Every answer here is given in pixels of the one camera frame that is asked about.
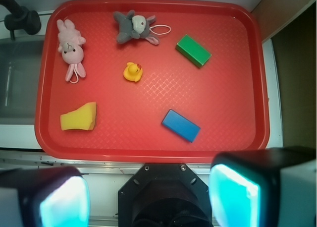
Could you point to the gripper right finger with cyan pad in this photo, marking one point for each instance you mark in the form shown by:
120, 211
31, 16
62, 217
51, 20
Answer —
274, 187

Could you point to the pink plush bunny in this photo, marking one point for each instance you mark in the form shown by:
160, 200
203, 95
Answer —
70, 47

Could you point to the black octagonal mount plate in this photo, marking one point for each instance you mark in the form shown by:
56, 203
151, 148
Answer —
164, 195

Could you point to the yellow rubber duck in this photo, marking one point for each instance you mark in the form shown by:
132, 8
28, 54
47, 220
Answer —
133, 72

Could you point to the black faucet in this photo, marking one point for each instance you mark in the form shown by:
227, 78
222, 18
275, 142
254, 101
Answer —
20, 18

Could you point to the steel sink basin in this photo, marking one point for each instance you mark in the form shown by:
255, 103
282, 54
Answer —
20, 63

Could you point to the grey plush bunny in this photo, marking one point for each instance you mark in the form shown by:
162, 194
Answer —
135, 27

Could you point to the red plastic tray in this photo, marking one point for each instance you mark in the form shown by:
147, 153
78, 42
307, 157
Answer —
226, 98

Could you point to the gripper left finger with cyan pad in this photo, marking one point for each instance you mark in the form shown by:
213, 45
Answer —
49, 197

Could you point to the yellow sponge wedge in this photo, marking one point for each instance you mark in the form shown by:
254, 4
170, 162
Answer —
83, 118

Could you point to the blue sponge block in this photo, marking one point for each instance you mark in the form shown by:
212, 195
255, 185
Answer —
181, 126

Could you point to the green sponge block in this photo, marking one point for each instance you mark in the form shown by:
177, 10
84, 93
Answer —
193, 51

